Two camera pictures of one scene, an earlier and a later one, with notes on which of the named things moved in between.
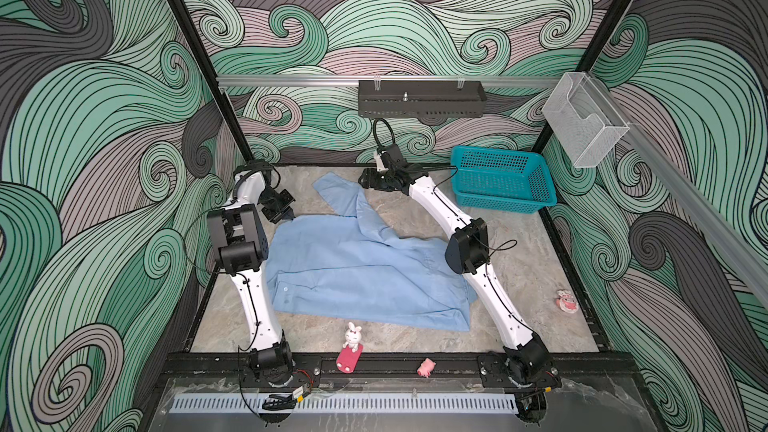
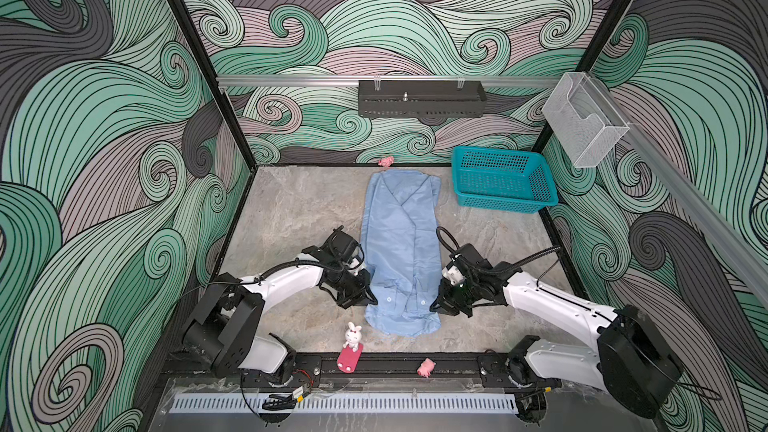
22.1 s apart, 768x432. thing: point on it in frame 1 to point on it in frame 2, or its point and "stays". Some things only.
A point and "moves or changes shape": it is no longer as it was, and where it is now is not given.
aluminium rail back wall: (387, 81) stays
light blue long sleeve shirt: (345, 265) moves or changes shape
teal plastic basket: (501, 180) stays
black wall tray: (425, 98) stays
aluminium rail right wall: (744, 253) stays
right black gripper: (369, 178) to (444, 302)
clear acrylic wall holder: (583, 120) stays
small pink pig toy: (426, 368) stays
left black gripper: (284, 212) to (358, 297)
